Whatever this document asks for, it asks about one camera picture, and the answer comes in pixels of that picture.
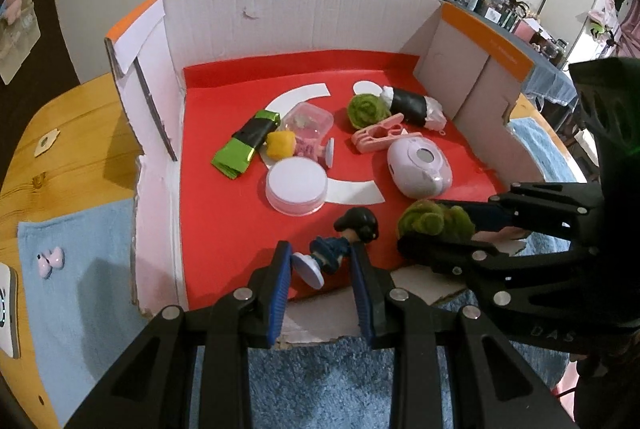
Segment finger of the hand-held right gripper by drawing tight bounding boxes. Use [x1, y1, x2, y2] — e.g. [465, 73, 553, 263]
[462, 181, 603, 242]
[396, 234, 601, 295]

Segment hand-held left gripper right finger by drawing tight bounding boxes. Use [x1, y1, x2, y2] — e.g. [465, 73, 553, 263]
[348, 241, 576, 429]

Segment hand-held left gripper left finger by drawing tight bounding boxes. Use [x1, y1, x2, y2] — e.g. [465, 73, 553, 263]
[65, 240, 293, 429]

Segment green wool ball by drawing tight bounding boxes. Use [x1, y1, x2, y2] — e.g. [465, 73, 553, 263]
[347, 92, 393, 130]
[397, 200, 475, 240]

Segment dark-haired blue figurine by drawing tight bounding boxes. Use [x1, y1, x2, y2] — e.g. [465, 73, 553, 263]
[291, 207, 379, 288]

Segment orange cardboard box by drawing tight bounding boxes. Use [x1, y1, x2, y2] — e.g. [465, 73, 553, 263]
[103, 0, 537, 345]

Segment pink toy camera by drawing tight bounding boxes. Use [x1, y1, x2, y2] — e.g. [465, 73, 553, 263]
[387, 136, 453, 200]

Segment round white-lid jar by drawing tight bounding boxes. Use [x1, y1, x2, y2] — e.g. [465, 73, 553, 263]
[265, 157, 329, 216]

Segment pink clothespin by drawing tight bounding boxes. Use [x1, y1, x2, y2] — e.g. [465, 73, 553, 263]
[351, 115, 423, 154]

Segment yellow-haired pink figurine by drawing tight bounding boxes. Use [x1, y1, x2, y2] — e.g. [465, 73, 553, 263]
[265, 131, 337, 168]

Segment green and black paper roll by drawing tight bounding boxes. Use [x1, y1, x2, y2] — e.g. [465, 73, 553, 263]
[211, 110, 281, 180]

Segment black and white sushi toy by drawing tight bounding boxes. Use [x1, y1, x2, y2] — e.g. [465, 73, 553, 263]
[380, 85, 447, 132]

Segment clear plastic capsule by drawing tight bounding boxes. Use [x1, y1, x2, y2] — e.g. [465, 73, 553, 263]
[281, 104, 335, 144]

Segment dark covered side table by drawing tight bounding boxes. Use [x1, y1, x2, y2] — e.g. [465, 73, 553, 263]
[520, 54, 578, 107]

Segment white cabinet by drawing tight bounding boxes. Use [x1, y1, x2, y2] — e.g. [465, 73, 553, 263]
[537, 0, 626, 70]

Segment light blue fluffy towel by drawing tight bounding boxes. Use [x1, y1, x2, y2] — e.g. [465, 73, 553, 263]
[17, 116, 591, 429]

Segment small pink white earbuds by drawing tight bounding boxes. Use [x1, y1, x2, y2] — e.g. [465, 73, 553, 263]
[37, 246, 66, 279]

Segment white remote control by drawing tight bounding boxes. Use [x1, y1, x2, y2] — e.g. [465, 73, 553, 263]
[0, 261, 22, 360]

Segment small white sticker on table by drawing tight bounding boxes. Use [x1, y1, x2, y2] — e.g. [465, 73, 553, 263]
[36, 129, 61, 156]

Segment beige hanging pouch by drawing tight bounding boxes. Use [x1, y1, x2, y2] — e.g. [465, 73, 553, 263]
[0, 0, 42, 84]

